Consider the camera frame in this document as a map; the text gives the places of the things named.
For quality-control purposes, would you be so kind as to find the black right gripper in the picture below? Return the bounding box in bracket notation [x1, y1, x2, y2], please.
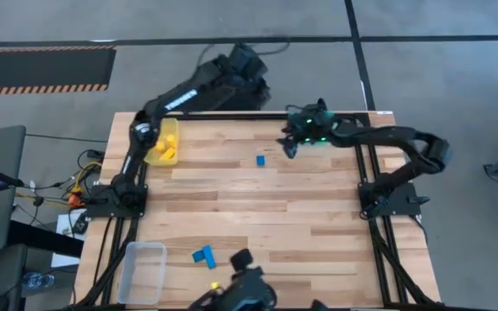
[276, 101, 341, 160]

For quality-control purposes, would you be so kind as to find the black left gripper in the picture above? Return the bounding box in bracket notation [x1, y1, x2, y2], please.
[227, 42, 271, 100]

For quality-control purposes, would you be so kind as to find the long light blue block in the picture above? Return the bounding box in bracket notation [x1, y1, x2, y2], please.
[201, 244, 217, 270]

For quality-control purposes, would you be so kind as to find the black perforated computer tower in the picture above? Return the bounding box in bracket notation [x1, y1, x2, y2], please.
[157, 77, 271, 112]

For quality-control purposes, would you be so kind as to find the yellow plastic bin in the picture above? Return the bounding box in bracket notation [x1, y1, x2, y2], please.
[144, 117, 181, 168]

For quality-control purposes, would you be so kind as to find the black articulated device yellow tag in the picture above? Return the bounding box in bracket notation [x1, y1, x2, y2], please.
[188, 248, 278, 311]

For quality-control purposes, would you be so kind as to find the clear plastic bin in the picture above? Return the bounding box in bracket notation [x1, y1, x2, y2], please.
[116, 241, 168, 306]

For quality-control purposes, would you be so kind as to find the black hazard-striped floor mat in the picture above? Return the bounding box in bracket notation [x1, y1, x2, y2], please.
[0, 45, 118, 97]

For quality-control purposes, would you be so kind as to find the small black device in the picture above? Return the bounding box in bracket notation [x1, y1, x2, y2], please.
[69, 210, 89, 237]

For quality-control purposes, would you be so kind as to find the white paper sheet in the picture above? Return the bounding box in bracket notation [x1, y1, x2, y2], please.
[51, 209, 88, 269]

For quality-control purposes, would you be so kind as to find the black desk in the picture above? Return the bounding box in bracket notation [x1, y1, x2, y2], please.
[9, 219, 85, 259]

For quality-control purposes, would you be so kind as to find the clear water bottle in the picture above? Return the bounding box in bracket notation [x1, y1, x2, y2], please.
[21, 270, 55, 290]

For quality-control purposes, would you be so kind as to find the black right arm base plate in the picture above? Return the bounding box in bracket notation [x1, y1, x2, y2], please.
[358, 180, 431, 217]

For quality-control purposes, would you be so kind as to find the thin black floor cable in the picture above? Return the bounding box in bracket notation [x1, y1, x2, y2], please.
[25, 132, 108, 144]

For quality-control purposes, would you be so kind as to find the yellow cable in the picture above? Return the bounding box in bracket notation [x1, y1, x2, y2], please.
[61, 160, 103, 200]

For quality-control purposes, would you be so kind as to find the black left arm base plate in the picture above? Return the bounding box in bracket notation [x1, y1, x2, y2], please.
[85, 183, 149, 219]

